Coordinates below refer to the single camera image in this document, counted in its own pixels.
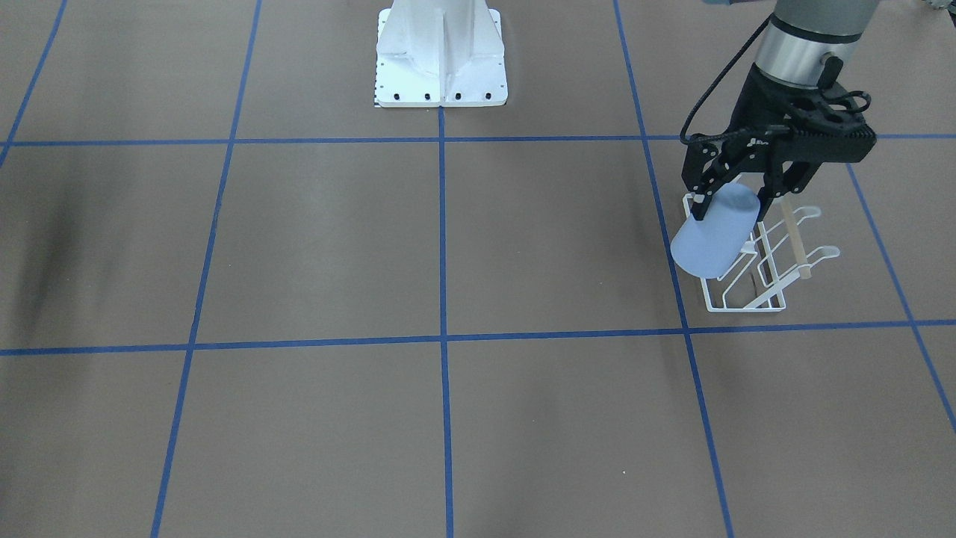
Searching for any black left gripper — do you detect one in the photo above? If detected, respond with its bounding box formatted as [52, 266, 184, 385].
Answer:
[681, 67, 876, 225]

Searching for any light blue plastic cup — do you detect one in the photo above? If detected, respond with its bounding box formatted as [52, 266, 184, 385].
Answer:
[671, 182, 760, 279]

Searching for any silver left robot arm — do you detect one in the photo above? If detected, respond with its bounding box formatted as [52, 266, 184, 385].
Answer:
[680, 1, 878, 221]

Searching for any black camera cable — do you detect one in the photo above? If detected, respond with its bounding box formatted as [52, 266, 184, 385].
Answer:
[678, 13, 774, 147]

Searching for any white wire cup holder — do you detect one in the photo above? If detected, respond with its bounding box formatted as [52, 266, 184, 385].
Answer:
[679, 194, 841, 313]

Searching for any white camera pole base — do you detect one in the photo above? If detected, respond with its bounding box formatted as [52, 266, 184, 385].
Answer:
[373, 1, 509, 108]

